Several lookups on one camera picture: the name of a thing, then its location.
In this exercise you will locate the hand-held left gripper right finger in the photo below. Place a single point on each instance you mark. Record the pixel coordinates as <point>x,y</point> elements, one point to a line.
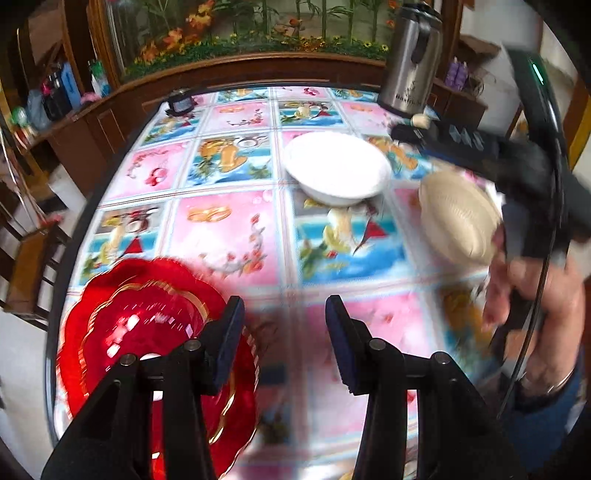
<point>344,346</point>

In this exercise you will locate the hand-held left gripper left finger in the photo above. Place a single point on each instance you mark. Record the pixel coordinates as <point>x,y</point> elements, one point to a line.
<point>228,341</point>

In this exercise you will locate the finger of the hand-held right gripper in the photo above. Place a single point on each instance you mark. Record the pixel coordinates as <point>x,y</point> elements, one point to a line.
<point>513,230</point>
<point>443,138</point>

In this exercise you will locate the large beige plastic bowl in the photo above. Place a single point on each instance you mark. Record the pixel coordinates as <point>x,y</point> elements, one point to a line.
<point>457,217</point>

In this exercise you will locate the red scalloped plastic plate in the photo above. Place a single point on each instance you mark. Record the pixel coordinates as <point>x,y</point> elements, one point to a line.
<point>235,415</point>

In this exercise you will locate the red plate with white label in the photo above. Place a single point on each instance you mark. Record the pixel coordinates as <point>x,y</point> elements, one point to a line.
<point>115,323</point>

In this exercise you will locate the person's right forearm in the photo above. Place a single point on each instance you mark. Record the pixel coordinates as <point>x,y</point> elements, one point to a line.
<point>549,424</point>

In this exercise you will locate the person's right hand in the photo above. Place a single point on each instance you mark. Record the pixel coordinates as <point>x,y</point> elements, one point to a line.
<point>531,300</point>

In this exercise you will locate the purple bottle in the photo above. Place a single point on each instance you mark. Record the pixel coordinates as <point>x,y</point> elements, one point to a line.
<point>455,74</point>
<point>463,76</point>

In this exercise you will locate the stainless steel thermos jug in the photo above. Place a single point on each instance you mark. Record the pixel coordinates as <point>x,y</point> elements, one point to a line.
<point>411,69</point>

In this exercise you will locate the wooden corner shelf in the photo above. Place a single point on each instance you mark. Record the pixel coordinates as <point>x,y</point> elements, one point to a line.
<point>478,46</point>

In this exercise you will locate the floral printed tablecloth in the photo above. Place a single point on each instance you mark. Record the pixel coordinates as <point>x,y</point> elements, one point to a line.
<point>221,230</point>

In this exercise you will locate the silver bangle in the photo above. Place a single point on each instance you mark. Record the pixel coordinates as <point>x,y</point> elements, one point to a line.
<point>556,385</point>

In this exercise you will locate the dark wooden cabinet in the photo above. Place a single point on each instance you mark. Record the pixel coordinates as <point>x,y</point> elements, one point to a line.
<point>254,70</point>

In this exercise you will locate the artificial flower glass display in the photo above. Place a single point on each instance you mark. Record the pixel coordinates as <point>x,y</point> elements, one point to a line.
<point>258,27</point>

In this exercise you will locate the wooden chair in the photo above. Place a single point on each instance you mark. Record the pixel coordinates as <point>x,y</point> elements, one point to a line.
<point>27,263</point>

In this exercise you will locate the small black jar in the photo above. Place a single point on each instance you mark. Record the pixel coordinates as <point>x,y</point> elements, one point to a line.
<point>180,104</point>

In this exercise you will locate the pink small item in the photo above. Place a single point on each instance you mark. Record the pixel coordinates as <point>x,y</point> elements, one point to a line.
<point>90,98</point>

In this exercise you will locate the green and white bottle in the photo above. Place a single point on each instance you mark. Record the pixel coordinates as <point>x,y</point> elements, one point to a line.
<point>99,78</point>

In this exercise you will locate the blue bag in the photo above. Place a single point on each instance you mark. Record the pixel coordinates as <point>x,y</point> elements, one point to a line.
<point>70,90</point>

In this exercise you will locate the black appliance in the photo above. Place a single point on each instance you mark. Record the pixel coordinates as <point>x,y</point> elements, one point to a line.
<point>54,99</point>

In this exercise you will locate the clear plastic bottle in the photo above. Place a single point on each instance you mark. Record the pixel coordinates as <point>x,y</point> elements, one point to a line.
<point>34,110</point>

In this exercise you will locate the green packet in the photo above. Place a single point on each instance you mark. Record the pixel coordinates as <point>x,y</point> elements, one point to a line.
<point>18,116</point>

